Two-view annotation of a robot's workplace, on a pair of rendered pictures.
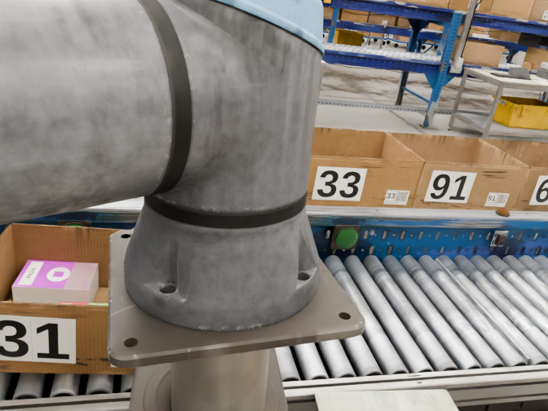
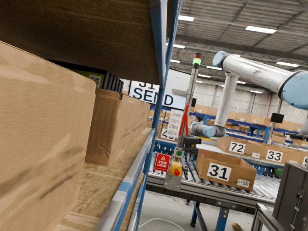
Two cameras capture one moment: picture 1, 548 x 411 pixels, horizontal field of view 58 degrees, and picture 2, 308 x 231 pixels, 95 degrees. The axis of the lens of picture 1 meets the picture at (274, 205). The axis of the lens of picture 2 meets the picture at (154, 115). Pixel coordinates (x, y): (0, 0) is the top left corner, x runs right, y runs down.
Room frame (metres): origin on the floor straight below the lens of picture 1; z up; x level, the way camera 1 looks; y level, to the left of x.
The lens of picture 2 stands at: (-0.50, 0.60, 1.23)
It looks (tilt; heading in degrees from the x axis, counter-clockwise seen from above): 3 degrees down; 19
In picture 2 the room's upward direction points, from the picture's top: 11 degrees clockwise
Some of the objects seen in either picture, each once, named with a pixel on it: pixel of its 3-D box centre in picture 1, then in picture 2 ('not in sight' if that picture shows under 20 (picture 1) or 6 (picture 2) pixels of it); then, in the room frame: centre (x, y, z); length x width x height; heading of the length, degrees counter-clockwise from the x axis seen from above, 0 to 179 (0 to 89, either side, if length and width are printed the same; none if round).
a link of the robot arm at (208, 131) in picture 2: not in sight; (206, 130); (0.76, 0.57, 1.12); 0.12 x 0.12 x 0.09; 42
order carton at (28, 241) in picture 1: (85, 294); (222, 167); (0.86, 0.38, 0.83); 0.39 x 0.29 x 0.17; 100
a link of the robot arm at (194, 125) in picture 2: not in sight; (196, 128); (0.84, 0.65, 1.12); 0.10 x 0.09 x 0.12; 42
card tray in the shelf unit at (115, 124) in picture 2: not in sight; (88, 109); (-0.19, 0.91, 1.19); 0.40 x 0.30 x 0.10; 16
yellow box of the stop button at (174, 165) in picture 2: not in sight; (181, 170); (0.49, 0.68, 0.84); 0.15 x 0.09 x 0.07; 106
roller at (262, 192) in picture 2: not in sight; (250, 183); (1.00, 0.10, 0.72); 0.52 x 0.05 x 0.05; 16
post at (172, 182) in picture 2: not in sight; (182, 130); (0.53, 0.73, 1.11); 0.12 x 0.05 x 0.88; 106
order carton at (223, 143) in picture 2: not in sight; (238, 146); (1.46, 0.16, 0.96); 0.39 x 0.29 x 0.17; 106
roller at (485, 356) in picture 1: (444, 307); not in sight; (1.18, -0.52, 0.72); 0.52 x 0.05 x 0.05; 16
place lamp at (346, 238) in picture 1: (346, 239); (279, 172); (1.34, -0.24, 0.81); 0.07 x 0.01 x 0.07; 106
